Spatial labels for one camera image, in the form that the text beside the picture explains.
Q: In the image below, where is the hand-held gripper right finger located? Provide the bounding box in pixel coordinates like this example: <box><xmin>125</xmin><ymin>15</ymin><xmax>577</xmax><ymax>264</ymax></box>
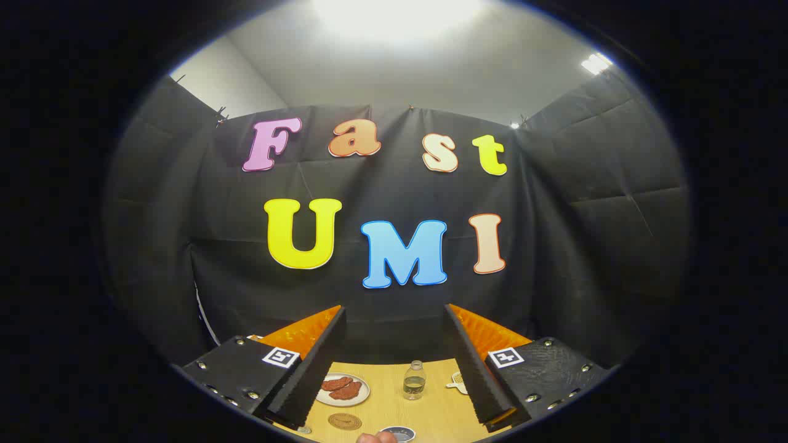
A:
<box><xmin>444</xmin><ymin>303</ymin><xmax>610</xmax><ymax>433</ymax></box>

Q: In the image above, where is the clear plastic water bottle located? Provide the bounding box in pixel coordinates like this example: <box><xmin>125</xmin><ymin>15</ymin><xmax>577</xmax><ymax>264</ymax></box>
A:
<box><xmin>403</xmin><ymin>360</ymin><xmax>427</xmax><ymax>401</ymax></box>

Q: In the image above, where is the white round plate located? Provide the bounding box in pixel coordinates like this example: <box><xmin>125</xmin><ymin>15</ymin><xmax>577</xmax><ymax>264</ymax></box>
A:
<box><xmin>315</xmin><ymin>373</ymin><xmax>371</xmax><ymax>407</ymax></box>

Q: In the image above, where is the wooden table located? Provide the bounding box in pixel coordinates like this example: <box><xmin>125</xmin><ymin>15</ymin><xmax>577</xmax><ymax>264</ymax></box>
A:
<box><xmin>271</xmin><ymin>358</ymin><xmax>513</xmax><ymax>443</ymax></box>

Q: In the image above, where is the white cup wooden handle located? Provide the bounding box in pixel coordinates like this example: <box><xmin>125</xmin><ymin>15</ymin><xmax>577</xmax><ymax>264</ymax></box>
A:
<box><xmin>378</xmin><ymin>425</ymin><xmax>417</xmax><ymax>443</ymax></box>

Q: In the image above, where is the ceiling light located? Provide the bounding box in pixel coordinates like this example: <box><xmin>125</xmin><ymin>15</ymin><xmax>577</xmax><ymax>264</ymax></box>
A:
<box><xmin>581</xmin><ymin>53</ymin><xmax>614</xmax><ymax>76</ymax></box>

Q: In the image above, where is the black backdrop cloth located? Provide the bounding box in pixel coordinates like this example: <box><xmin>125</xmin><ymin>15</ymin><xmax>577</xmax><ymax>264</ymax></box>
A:
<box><xmin>102</xmin><ymin>74</ymin><xmax>690</xmax><ymax>370</ymax></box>

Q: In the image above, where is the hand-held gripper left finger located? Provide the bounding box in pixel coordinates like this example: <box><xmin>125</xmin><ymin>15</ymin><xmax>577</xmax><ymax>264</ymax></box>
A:
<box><xmin>180</xmin><ymin>305</ymin><xmax>347</xmax><ymax>431</ymax></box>

